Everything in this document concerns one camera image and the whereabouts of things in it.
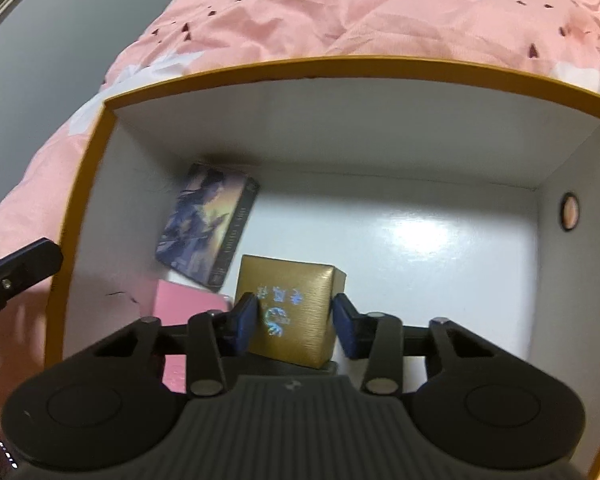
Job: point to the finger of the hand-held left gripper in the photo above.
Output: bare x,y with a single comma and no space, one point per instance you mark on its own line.
25,266

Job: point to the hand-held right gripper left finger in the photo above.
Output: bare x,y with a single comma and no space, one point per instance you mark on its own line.
244,321

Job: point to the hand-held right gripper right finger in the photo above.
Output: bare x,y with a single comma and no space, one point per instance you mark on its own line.
346,331

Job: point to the gold gift box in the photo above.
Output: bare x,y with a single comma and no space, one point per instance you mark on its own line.
300,285

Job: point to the yellow-rimmed cardboard storage box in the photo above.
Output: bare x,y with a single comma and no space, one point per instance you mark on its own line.
355,135

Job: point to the pink box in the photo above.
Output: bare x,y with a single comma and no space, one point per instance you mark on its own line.
180,302

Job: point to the portrait photo card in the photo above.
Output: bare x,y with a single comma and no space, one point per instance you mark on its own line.
205,220

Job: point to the pink printed blanket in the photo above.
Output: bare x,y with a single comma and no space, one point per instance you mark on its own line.
330,15

